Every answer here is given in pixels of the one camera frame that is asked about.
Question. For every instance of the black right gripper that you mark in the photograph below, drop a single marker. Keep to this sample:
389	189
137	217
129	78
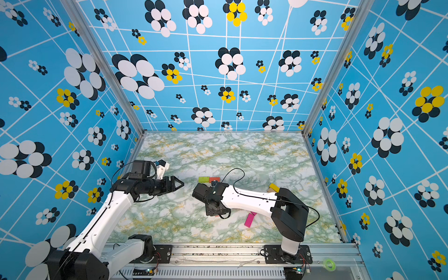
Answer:
209	213

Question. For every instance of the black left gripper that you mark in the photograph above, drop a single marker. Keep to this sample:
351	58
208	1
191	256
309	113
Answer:
167	188

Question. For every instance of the green block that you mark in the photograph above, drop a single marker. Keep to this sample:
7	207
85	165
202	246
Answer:
203	179

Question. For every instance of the orange-red block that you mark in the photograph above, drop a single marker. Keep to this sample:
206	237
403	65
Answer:
214	179

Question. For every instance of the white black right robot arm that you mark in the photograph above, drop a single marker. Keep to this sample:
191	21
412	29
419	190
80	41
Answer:
288	213

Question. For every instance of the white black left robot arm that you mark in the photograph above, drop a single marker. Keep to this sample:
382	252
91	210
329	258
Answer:
83	258

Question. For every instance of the magenta block lower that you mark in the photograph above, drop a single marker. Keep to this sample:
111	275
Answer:
249	220

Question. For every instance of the green tape roll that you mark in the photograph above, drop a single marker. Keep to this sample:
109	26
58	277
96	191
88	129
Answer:
329	265

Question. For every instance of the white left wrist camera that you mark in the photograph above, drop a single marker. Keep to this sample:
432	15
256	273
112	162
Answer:
161	167

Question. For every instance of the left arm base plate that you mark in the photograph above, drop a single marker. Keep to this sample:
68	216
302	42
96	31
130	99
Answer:
159	254

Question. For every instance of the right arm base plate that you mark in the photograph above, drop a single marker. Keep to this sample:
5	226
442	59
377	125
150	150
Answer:
273	254

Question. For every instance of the aluminium frame post left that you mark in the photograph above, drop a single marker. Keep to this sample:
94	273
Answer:
74	12

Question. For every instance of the aluminium frame post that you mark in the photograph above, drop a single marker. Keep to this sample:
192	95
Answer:
74	12
336	66

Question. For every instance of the aluminium frame post right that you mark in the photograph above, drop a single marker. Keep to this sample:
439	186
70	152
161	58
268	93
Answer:
336	66

